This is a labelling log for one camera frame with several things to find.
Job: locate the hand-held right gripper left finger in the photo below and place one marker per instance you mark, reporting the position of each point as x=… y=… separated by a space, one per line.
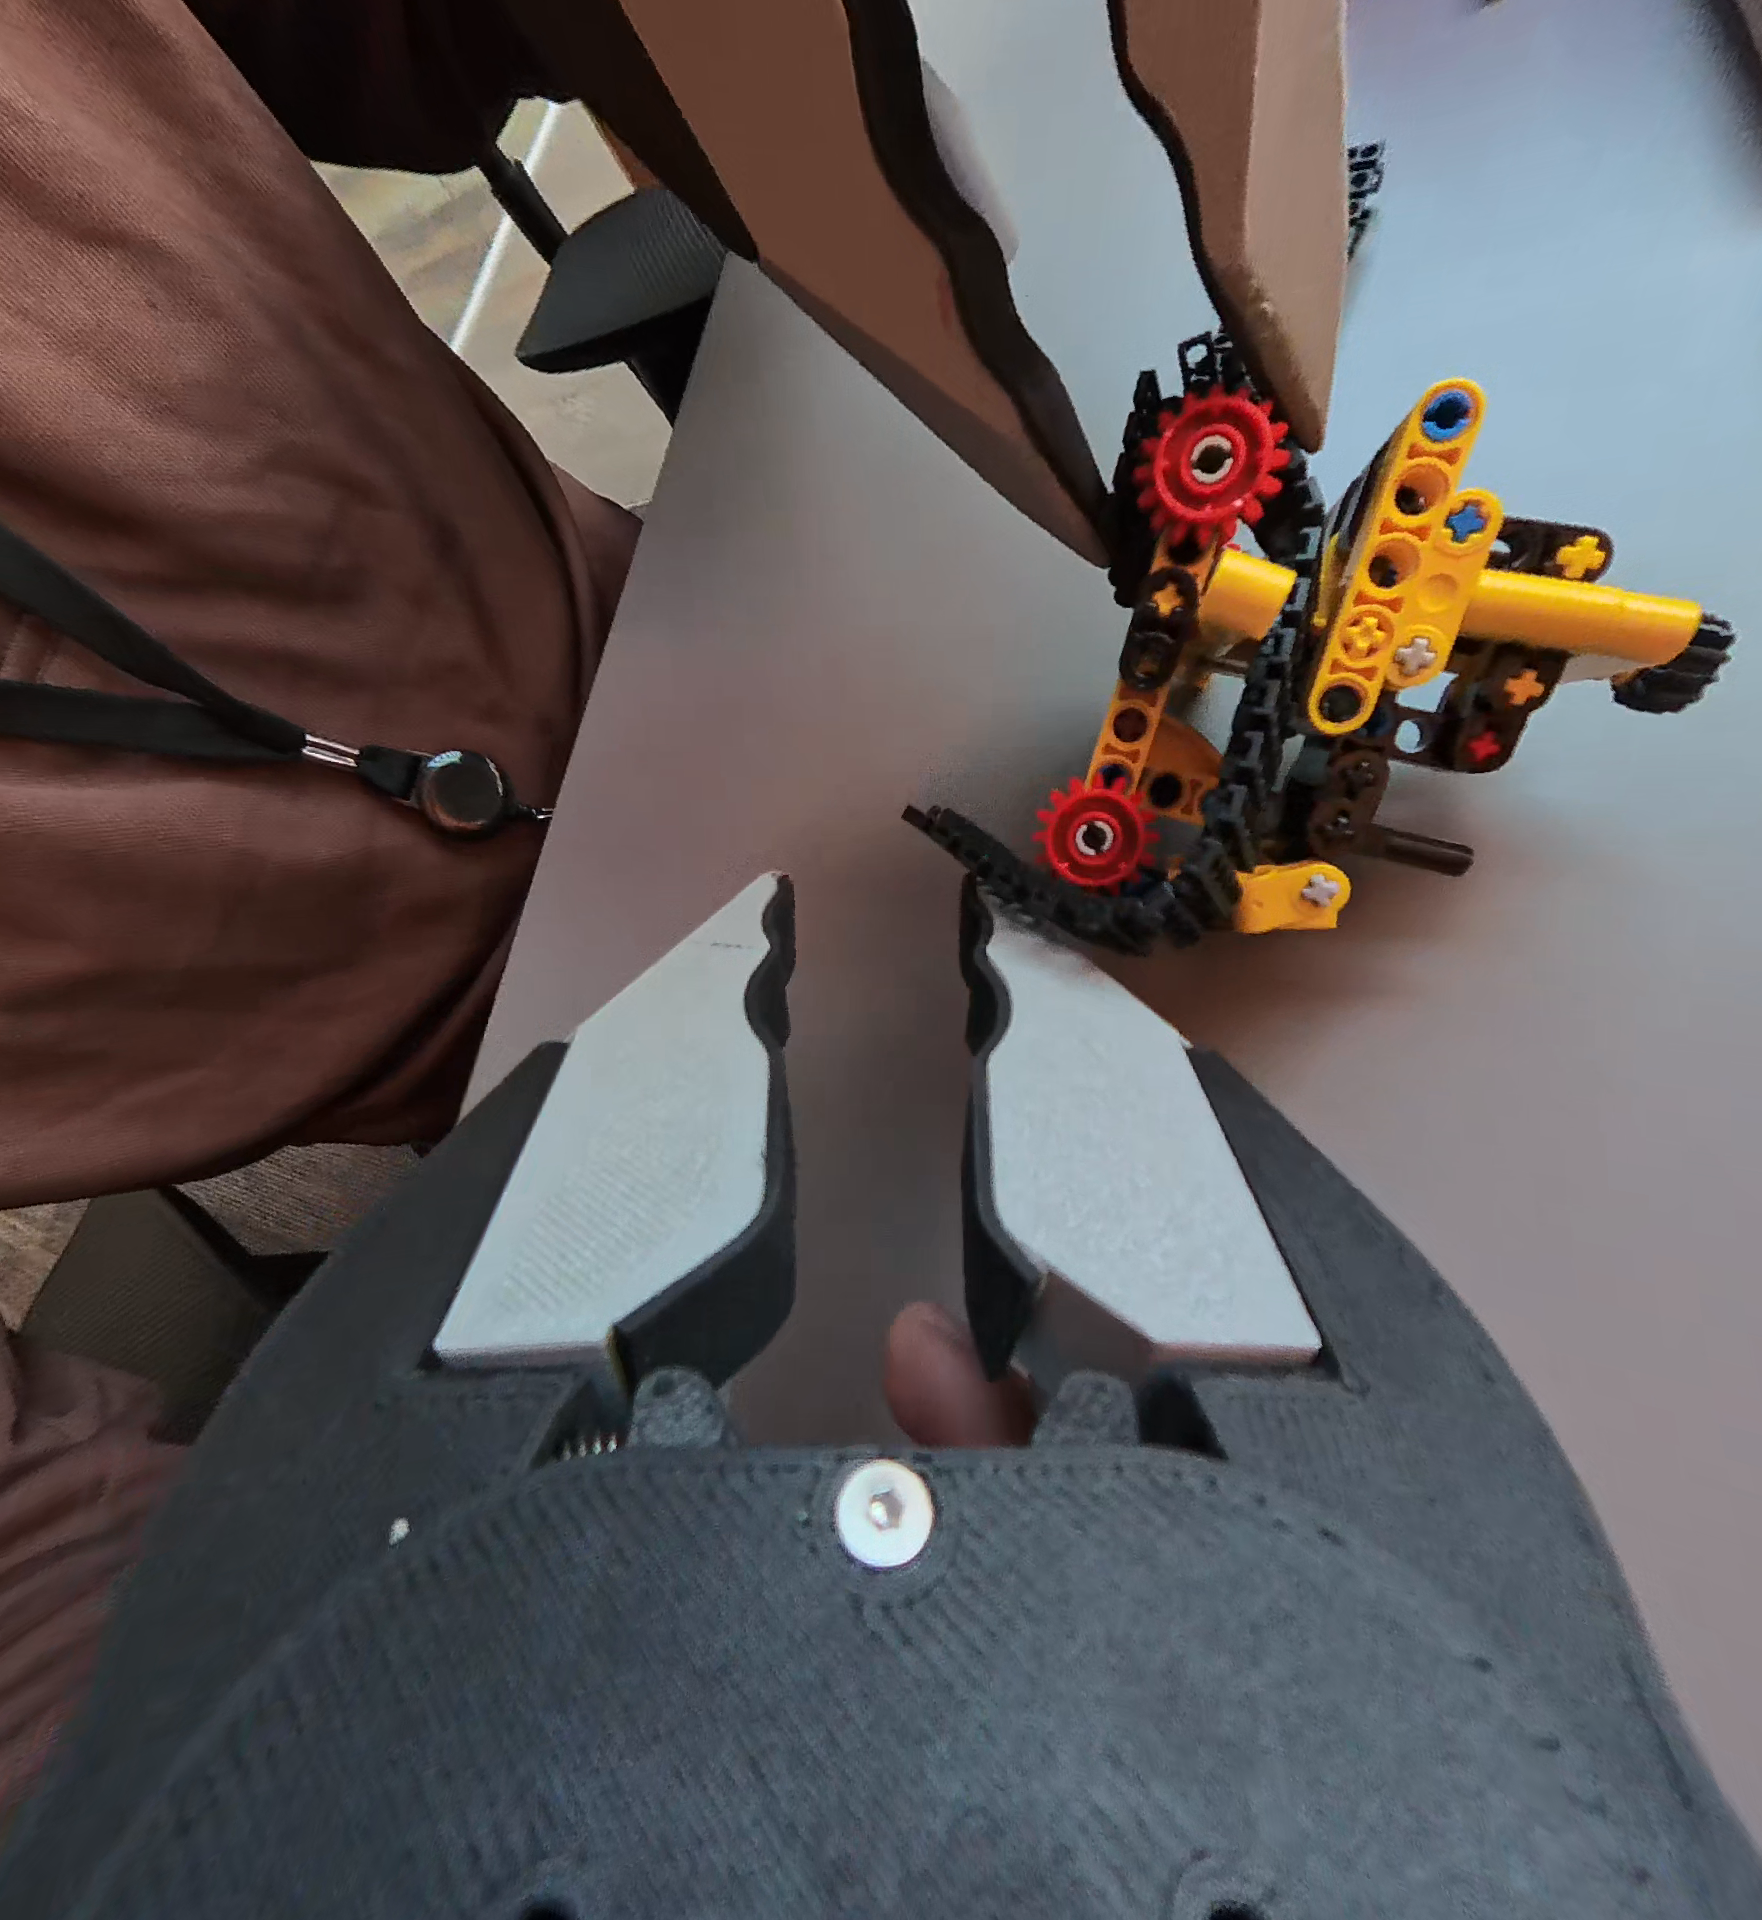
x=625 y=1185

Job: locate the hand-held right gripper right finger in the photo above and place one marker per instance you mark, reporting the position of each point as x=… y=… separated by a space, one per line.
x=1135 y=1185

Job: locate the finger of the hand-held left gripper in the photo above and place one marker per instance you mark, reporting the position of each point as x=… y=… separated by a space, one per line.
x=807 y=166
x=1271 y=150

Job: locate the black lego track strip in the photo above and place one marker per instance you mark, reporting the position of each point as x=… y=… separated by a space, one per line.
x=1256 y=750
x=1363 y=196

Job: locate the yellow lego bulldozer model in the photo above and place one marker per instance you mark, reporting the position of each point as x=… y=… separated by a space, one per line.
x=1421 y=600

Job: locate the person's right hand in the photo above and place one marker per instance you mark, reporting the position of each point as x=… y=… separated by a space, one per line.
x=957 y=1381

